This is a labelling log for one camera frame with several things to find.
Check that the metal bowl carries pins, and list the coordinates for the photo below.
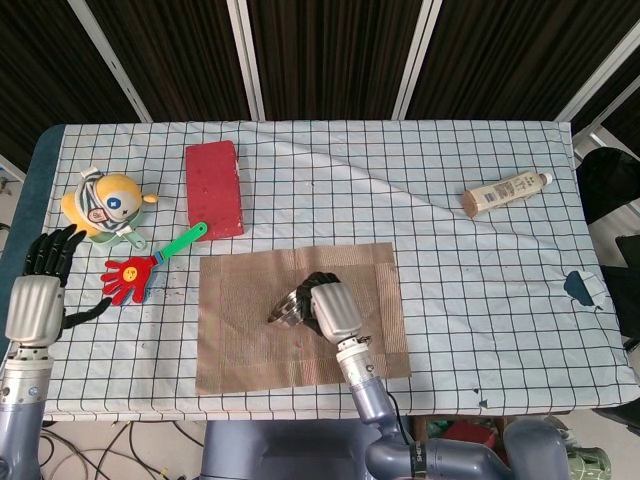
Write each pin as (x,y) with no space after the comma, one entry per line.
(285,312)

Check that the beige tube bottle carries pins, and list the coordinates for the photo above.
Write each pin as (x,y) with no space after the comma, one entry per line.
(500,195)

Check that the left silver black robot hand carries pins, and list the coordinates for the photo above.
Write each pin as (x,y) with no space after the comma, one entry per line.
(35,310)

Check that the grey-blue robot torso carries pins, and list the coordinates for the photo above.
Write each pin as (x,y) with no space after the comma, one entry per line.
(280,450)

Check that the mint green toy pan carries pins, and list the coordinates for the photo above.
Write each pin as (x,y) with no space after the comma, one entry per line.
(131,237)

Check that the red hand clapper toy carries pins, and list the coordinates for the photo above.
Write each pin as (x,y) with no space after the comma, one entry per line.
(130,272)

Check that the yellow plush toy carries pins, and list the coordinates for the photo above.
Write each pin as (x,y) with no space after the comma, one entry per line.
(117,195)

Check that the black chair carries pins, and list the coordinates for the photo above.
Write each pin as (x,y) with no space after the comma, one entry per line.
(610,180)

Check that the white partition post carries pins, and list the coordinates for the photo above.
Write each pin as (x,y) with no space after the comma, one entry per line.
(595,80)
(107,55)
(245,55)
(415,55)

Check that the red brick block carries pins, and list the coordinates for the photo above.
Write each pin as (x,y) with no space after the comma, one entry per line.
(212,190)

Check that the brown woven placemat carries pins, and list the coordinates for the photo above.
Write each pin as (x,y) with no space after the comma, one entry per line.
(240,325)

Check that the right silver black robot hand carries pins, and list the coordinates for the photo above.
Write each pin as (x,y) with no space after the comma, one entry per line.
(335,307)

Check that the green patterned cloth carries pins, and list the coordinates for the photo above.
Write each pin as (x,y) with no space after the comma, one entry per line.
(590,462)

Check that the white checkered tablecloth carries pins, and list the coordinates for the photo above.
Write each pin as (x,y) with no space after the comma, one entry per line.
(450,250)

